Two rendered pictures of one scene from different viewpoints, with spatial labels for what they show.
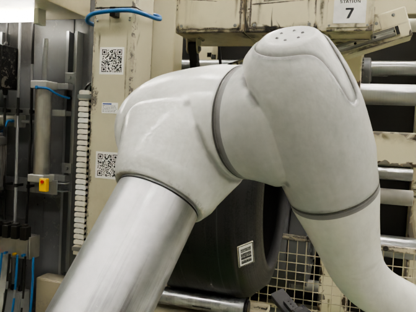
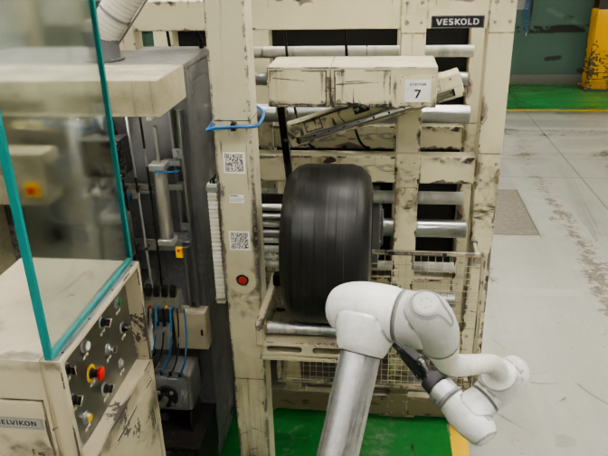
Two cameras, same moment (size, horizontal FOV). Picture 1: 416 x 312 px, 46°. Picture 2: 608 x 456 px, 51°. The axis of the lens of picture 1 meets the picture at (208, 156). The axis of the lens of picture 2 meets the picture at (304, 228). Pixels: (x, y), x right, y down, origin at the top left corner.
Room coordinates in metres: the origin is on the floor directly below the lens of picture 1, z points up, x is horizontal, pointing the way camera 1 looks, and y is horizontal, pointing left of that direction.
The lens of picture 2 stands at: (-0.72, 0.42, 2.18)
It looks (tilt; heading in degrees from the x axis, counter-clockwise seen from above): 24 degrees down; 350
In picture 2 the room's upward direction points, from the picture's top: 1 degrees counter-clockwise
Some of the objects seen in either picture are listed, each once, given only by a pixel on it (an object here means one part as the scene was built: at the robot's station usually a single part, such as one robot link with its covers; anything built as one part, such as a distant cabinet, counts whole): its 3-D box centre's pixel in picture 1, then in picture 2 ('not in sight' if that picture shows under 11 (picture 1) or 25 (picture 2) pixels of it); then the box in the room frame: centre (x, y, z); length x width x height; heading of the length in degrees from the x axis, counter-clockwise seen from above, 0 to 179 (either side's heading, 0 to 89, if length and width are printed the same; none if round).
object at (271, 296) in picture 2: not in sight; (269, 307); (1.43, 0.18, 0.90); 0.40 x 0.03 x 0.10; 163
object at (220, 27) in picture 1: (276, 17); (352, 81); (1.62, -0.20, 1.71); 0.61 x 0.25 x 0.15; 73
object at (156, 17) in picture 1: (124, 17); (235, 118); (1.43, 0.26, 1.64); 0.19 x 0.19 x 0.06; 73
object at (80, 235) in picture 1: (86, 173); (219, 243); (1.43, 0.35, 1.19); 0.05 x 0.04 x 0.48; 163
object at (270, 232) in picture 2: not in sight; (272, 231); (1.80, 0.11, 1.05); 0.20 x 0.15 x 0.30; 73
